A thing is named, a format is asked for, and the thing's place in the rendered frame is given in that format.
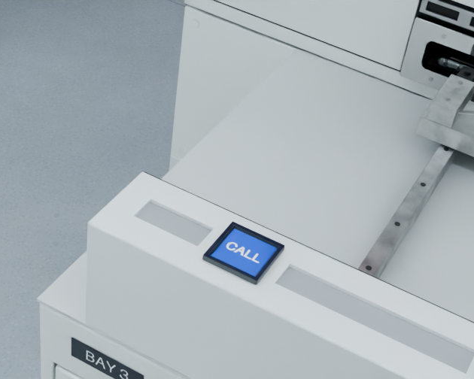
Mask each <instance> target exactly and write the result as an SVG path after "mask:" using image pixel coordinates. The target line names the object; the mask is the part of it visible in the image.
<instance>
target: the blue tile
mask: <svg viewBox="0 0 474 379"><path fill-rule="evenodd" d="M276 250H277V248H276V247H273V246H272V245H269V244H267V243H265V242H263V241H261V240H258V239H256V238H254V237H252V236H250V235H247V234H245V233H243V232H241V231H239V230H237V229H234V230H232V231H231V233H230V234H229V235H228V236H227V237H226V239H225V240H224V241H223V242H222V243H221V244H220V246H219V247H218V248H217V249H216V250H215V251H214V252H213V253H212V254H211V256H213V257H215V258H217V259H219V260H221V261H223V262H226V263H228V264H230V265H232V266H234V267H236V268H238V269H240V270H242V271H245V272H247V273H248V274H251V275H253V276H254V277H256V276H257V274H258V273H259V272H260V270H261V269H262V268H263V266H264V265H265V264H266V263H267V262H268V260H269V259H270V258H271V256H272V255H273V253H274V252H275V251H276Z"/></svg>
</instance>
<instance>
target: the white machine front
mask: <svg viewBox="0 0 474 379"><path fill-rule="evenodd" d="M441 1H444V2H447V3H449V4H452V5H456V6H458V7H461V8H464V9H467V10H469V11H473V12H474V0H441ZM184 3H185V4H187V5H190V6H193V7H195V8H198V9H200V10H203V11H206V12H209V13H210V14H213V15H216V16H219V17H222V18H224V19H226V20H229V21H232V22H234V23H237V24H239V25H241V26H245V27H247V28H249V29H253V30H255V31H257V32H260V33H263V34H264V35H268V36H270V37H273V38H276V39H278V40H280V41H283V42H286V43H288V44H291V45H293V46H296V47H299V48H301V49H304V50H307V51H309V52H311V53H314V54H317V55H319V56H322V57H324V58H327V59H330V60H333V61H334V62H337V63H340V64H343V65H346V66H348V67H350V68H353V69H356V70H358V71H361V72H363V73H365V74H369V75H371V76H373V77H377V78H379V79H381V80H384V81H387V82H388V83H392V84H394V85H397V86H400V87H402V88H404V89H407V90H410V91H412V92H415V93H417V94H420V95H422V96H425V97H428V98H430V99H434V97H435V96H436V94H437V93H438V91H439V90H437V89H434V88H431V87H429V86H425V85H423V84H421V83H418V82H415V81H413V80H410V79H408V78H405V77H402V76H401V75H400V71H401V68H402V65H403V60H404V57H405V54H406V49H407V46H408V43H409V39H410V35H411V32H412V27H413V24H414V21H415V18H416V17H417V16H418V15H419V14H424V13H422V12H420V11H419V10H420V7H421V3H422V0H184ZM424 15H427V16H429V17H432V18H435V19H438V20H441V19H439V18H436V17H433V16H430V15H428V14H424ZM441 21H443V22H446V23H450V22H447V21H444V20H441ZM450 24H452V25H454V26H458V25H455V24H453V23H450ZM458 27H461V28H462V29H466V28H464V27H462V26H458ZM466 30H469V31H471V32H474V31H472V30H470V29H466ZM432 43H433V42H432V41H430V43H429V46H428V48H427V53H426V56H425V59H426V61H427V63H428V64H430V65H433V66H436V67H438V68H441V69H444V70H446V71H450V72H451V73H454V74H458V73H459V72H457V71H454V70H451V69H450V68H446V67H444V66H441V65H439V63H438V59H436V58H434V57H432V56H431V54H430V49H431V46H432Z"/></svg>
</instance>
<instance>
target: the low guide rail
mask: <svg viewBox="0 0 474 379"><path fill-rule="evenodd" d="M458 152H459V151H458V150H455V149H453V148H450V147H447V146H445V145H443V144H440V145H439V147H438V149H437V150H436V152H435V153H434V154H433V156H432V158H431V159H430V161H429V162H428V163H427V165H426V167H425V168H424V170H423V171H422V172H421V174H420V176H419V177H418V179H417V180H416V181H415V183H414V185H413V186H412V188H411V189H410V190H409V193H408V194H407V196H406V197H405V198H404V200H403V202H402V203H401V205H400V206H399V207H398V209H397V211H396V212H395V214H394V215H393V216H392V218H391V219H390V221H389V223H388V224H387V225H386V227H385V228H384V230H383V232H382V233H381V234H380V236H379V237H378V239H377V241H376V242H375V243H374V245H373V246H372V248H371V250H370V251H369V252H368V254H367V255H366V257H365V259H364V260H363V261H362V263H361V264H360V266H359V268H358V269H359V270H361V271H364V272H366V273H367V274H370V275H372V276H374V277H376V278H380V276H381V274H382V273H383V271H384V270H385V268H386V267H387V264H388V263H389V262H390V260H391V258H392V257H393V255H394V254H395V253H396V251H397V249H398V247H399V246H400V244H401V243H402V241H403V239H404V238H405V236H406V235H407V233H408V232H409V230H410V229H411V227H412V225H413V223H414V222H415V221H416V219H417V217H418V215H419V214H420V212H421V211H422V209H423V208H424V206H425V205H426V203H427V201H428V200H429V198H430V197H431V195H432V194H433V191H434V190H435V188H436V187H437V186H438V184H439V182H440V181H441V179H442V177H443V176H444V174H445V173H446V171H447V170H448V168H449V166H450V165H451V163H452V162H453V160H454V158H455V157H456V155H457V154H458Z"/></svg>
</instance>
